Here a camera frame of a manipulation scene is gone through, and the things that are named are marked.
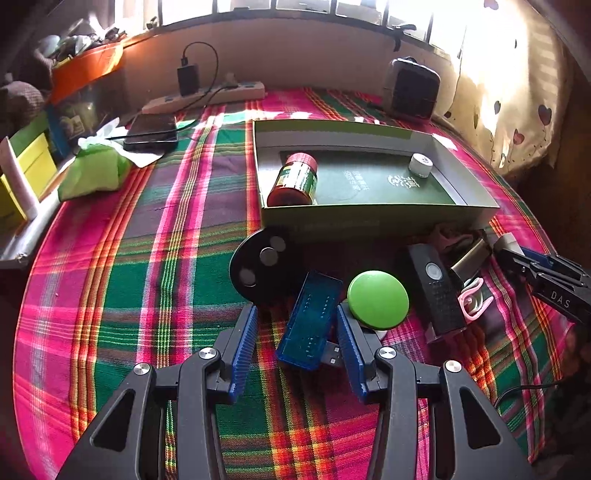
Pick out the green cardboard box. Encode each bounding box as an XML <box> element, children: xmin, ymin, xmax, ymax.
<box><xmin>253</xmin><ymin>119</ymin><xmax>502</xmax><ymax>243</ymax></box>

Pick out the red lid brown bottle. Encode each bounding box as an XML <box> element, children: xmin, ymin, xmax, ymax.
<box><xmin>268</xmin><ymin>153</ymin><xmax>319</xmax><ymax>207</ymax></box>

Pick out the white tube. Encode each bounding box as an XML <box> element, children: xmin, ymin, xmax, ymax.
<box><xmin>0</xmin><ymin>136</ymin><xmax>40</xmax><ymax>220</ymax></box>

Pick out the clear plastic storage box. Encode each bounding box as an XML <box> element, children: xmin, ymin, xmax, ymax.
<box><xmin>52</xmin><ymin>78</ymin><xmax>128</xmax><ymax>154</ymax></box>

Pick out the cream heart print curtain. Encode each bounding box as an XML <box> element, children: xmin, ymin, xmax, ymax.
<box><xmin>431</xmin><ymin>0</ymin><xmax>574</xmax><ymax>177</ymax></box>

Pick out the silver metal clip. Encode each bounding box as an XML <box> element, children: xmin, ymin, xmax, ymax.
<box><xmin>450</xmin><ymin>240</ymin><xmax>493</xmax><ymax>278</ymax></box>

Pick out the black disc with metal caps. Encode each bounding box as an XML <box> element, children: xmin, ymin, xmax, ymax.
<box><xmin>229</xmin><ymin>226</ymin><xmax>305</xmax><ymax>306</ymax></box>

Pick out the dark red cloth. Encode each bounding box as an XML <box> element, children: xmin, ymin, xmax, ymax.
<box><xmin>431</xmin><ymin>224</ymin><xmax>477</xmax><ymax>250</ymax></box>

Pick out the white tissue paper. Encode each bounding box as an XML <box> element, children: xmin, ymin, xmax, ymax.
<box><xmin>76</xmin><ymin>117</ymin><xmax>197</xmax><ymax>168</ymax></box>

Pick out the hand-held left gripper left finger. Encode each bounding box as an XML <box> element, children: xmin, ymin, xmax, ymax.
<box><xmin>55</xmin><ymin>304</ymin><xmax>259</xmax><ymax>480</ymax></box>

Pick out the yellow box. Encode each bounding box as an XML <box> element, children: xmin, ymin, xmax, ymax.
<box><xmin>0</xmin><ymin>133</ymin><xmax>59</xmax><ymax>219</ymax></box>

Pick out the green round spool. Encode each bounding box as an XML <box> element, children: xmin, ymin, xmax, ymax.
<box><xmin>347</xmin><ymin>271</ymin><xmax>411</xmax><ymax>334</ymax></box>

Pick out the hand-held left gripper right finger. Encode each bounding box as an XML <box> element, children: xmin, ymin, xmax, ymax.
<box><xmin>335</xmin><ymin>305</ymin><xmax>536</xmax><ymax>480</ymax></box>

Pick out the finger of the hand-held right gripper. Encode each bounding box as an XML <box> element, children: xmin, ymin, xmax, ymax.
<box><xmin>501</xmin><ymin>252</ymin><xmax>591</xmax><ymax>325</ymax></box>
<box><xmin>522</xmin><ymin>247</ymin><xmax>591</xmax><ymax>289</ymax></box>

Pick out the pile of grey clutter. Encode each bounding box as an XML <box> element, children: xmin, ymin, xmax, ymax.
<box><xmin>34</xmin><ymin>18</ymin><xmax>122</xmax><ymax>62</ymax></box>

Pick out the blue translucent usb device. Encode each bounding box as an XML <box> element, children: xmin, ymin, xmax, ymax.
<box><xmin>276</xmin><ymin>271</ymin><xmax>345</xmax><ymax>373</ymax></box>

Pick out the black charger brick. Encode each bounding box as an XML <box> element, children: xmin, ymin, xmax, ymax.
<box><xmin>177</xmin><ymin>65</ymin><xmax>201</xmax><ymax>97</ymax></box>

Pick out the green cloth pouch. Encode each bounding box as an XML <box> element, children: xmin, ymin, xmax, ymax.
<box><xmin>58</xmin><ymin>143</ymin><xmax>133</xmax><ymax>202</ymax></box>

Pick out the orange plastic bin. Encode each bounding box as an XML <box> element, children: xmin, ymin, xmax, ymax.
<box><xmin>50</xmin><ymin>44</ymin><xmax>126</xmax><ymax>105</ymax></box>

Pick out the thin black cable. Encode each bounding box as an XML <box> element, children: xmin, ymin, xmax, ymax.
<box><xmin>493</xmin><ymin>380</ymin><xmax>562</xmax><ymax>409</ymax></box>

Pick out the brown checked cloth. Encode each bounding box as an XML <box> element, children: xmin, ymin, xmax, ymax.
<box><xmin>0</xmin><ymin>80</ymin><xmax>47</xmax><ymax>117</ymax></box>

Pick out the black remote control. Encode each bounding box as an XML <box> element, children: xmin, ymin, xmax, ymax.
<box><xmin>406</xmin><ymin>244</ymin><xmax>467</xmax><ymax>345</ymax></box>

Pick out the black grey portable speaker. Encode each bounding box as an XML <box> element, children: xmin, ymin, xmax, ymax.
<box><xmin>382</xmin><ymin>56</ymin><xmax>440</xmax><ymax>120</ymax></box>

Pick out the black smartphone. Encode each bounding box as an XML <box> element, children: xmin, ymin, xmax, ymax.
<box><xmin>123</xmin><ymin>113</ymin><xmax>179</xmax><ymax>152</ymax></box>

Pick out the pink plastic clip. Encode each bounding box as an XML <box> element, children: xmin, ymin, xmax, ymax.
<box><xmin>456</xmin><ymin>277</ymin><xmax>495</xmax><ymax>325</ymax></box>

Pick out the black charger cable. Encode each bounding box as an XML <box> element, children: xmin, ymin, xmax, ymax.
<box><xmin>182</xmin><ymin>42</ymin><xmax>242</xmax><ymax>110</ymax></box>

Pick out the white power strip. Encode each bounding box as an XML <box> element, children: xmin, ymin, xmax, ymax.
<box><xmin>141</xmin><ymin>82</ymin><xmax>267</xmax><ymax>115</ymax></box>

